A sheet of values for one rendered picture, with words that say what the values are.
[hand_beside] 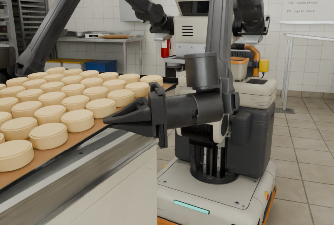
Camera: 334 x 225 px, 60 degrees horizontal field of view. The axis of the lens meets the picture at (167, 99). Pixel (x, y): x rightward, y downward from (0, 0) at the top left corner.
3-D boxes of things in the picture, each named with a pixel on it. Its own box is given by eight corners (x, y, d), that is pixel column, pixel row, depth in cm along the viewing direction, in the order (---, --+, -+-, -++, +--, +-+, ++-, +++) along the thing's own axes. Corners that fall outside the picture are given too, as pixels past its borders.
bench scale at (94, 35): (85, 38, 472) (84, 33, 470) (93, 37, 503) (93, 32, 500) (102, 38, 466) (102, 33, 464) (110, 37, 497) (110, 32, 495)
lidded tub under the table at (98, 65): (85, 77, 487) (84, 62, 481) (99, 73, 530) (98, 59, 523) (106, 79, 477) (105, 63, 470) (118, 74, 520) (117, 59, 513)
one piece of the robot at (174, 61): (177, 86, 143) (177, 41, 138) (231, 92, 130) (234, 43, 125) (161, 93, 130) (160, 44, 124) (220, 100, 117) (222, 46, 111)
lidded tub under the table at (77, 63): (62, 76, 501) (61, 61, 494) (78, 72, 543) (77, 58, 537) (81, 77, 490) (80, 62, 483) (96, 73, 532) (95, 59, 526)
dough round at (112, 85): (104, 96, 61) (102, 87, 60) (103, 89, 65) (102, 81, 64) (127, 93, 62) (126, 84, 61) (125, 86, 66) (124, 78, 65)
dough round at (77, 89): (64, 101, 59) (62, 92, 58) (60, 95, 63) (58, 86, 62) (89, 96, 61) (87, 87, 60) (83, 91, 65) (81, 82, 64)
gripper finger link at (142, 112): (108, 157, 46) (165, 146, 48) (103, 114, 44) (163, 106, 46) (104, 139, 52) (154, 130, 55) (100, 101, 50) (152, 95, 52)
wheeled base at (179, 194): (188, 171, 219) (189, 140, 212) (277, 193, 189) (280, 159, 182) (137, 224, 162) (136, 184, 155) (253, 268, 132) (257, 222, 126)
